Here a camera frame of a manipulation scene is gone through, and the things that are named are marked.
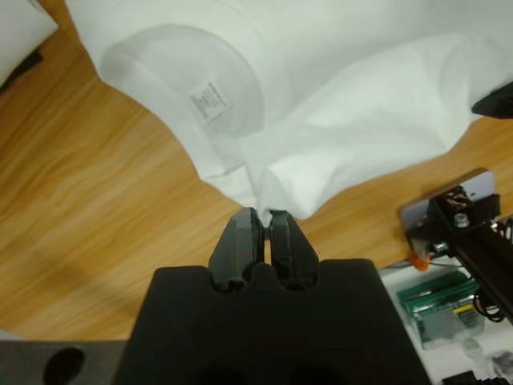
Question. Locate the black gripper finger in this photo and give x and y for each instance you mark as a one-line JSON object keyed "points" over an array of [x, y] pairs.
{"points": [[290, 252], [495, 104], [238, 248]]}

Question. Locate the white printed t-shirt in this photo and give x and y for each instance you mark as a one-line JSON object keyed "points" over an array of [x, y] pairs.
{"points": [[300, 100]]}

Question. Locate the white garment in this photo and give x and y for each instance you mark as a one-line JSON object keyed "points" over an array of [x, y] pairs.
{"points": [[20, 32]]}

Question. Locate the black clamp block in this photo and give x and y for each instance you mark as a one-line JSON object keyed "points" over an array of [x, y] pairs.
{"points": [[506, 232]]}

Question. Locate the orange and grey clamp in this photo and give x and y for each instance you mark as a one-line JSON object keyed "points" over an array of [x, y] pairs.
{"points": [[421, 261]]}

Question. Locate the white tray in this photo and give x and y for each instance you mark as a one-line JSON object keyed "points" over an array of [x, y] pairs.
{"points": [[401, 341]]}

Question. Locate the dark camera post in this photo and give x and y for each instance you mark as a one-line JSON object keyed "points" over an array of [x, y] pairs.
{"points": [[473, 236]]}

